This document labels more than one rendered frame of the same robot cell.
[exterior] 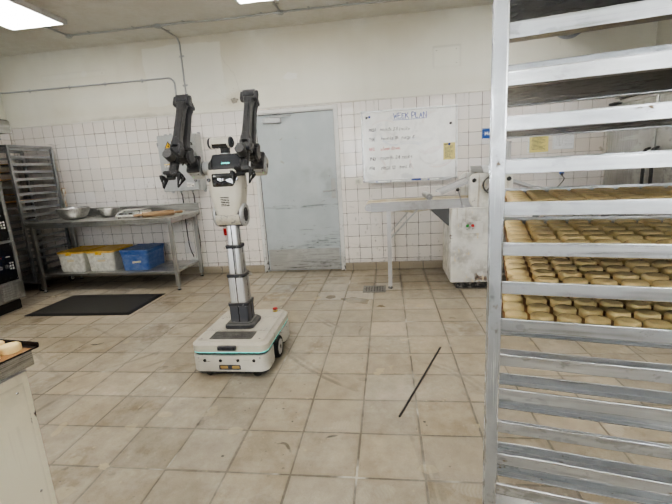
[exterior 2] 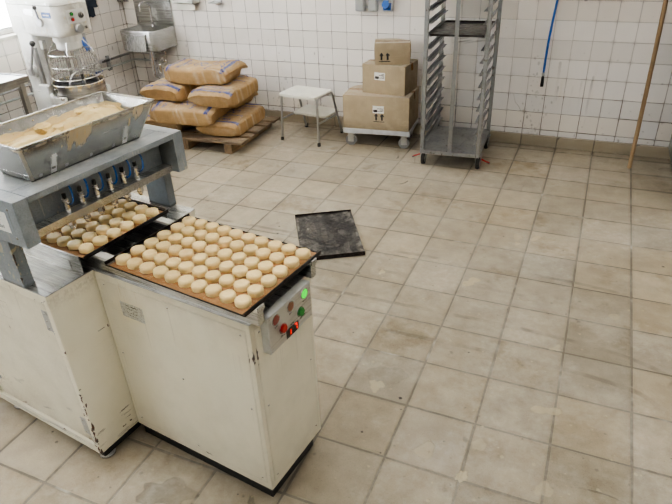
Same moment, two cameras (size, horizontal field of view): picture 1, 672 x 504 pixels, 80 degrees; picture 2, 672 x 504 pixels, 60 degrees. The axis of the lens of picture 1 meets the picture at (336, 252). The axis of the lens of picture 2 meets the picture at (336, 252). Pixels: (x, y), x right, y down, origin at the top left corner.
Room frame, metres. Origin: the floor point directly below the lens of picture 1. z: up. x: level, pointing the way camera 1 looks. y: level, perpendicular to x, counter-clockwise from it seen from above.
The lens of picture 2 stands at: (1.70, -0.37, 1.90)
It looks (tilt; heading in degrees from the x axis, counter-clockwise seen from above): 31 degrees down; 107
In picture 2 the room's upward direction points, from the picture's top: 3 degrees counter-clockwise
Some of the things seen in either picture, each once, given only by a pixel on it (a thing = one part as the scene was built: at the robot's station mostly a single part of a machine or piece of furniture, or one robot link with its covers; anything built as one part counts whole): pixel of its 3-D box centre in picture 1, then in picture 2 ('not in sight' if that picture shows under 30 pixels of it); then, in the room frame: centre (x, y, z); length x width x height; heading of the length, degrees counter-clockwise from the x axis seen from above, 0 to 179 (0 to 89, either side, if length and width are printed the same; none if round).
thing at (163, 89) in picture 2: not in sight; (179, 85); (-1.33, 4.69, 0.47); 0.72 x 0.42 x 0.17; 83
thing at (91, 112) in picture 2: not in sight; (69, 128); (0.26, 1.27, 1.28); 0.54 x 0.27 x 0.06; 75
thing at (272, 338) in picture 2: not in sight; (287, 315); (1.10, 1.04, 0.77); 0.24 x 0.04 x 0.14; 75
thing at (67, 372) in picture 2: not in sight; (51, 295); (-0.20, 1.39, 0.42); 1.28 x 0.72 x 0.84; 165
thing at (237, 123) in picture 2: not in sight; (233, 118); (-0.77, 4.62, 0.19); 0.72 x 0.42 x 0.15; 87
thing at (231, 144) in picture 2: not in sight; (207, 129); (-1.07, 4.64, 0.06); 1.20 x 0.80 x 0.11; 175
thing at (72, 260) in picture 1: (83, 258); not in sight; (5.19, 3.31, 0.36); 0.47 x 0.39 x 0.26; 171
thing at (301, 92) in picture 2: not in sight; (311, 113); (-0.03, 4.77, 0.23); 0.45 x 0.45 x 0.46; 74
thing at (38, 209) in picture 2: not in sight; (88, 197); (0.26, 1.26, 1.01); 0.72 x 0.33 x 0.34; 75
